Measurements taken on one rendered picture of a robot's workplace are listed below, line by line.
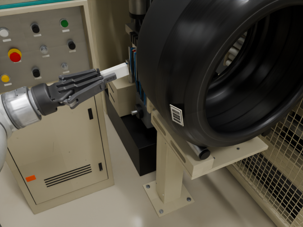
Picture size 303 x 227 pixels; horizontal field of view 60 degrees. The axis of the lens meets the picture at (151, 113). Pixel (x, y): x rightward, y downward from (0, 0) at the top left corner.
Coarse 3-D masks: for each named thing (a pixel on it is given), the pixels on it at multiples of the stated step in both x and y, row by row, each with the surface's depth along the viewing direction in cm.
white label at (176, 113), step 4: (172, 108) 70; (176, 108) 68; (172, 112) 71; (176, 112) 70; (180, 112) 68; (172, 116) 72; (176, 116) 71; (180, 116) 69; (172, 120) 74; (176, 120) 72; (180, 120) 71; (180, 124) 72
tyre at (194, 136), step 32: (160, 0) 71; (192, 0) 62; (224, 0) 58; (256, 0) 58; (288, 0) 61; (160, 32) 68; (192, 32) 60; (224, 32) 59; (256, 32) 103; (288, 32) 96; (160, 64) 68; (192, 64) 62; (256, 64) 109; (288, 64) 99; (160, 96) 72; (192, 96) 67; (224, 96) 112; (256, 96) 106; (288, 96) 90; (192, 128) 75; (224, 128) 101; (256, 128) 90
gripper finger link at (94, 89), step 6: (96, 84) 63; (84, 90) 62; (90, 90) 62; (96, 90) 63; (102, 90) 64; (72, 96) 60; (78, 96) 61; (84, 96) 62; (90, 96) 63; (72, 102) 60; (78, 102) 62; (72, 108) 61
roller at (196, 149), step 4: (188, 144) 96; (192, 144) 94; (192, 148) 94; (196, 148) 92; (200, 148) 91; (204, 148) 91; (196, 152) 92; (200, 152) 91; (204, 152) 90; (208, 152) 91; (200, 156) 91; (204, 156) 91; (208, 156) 92
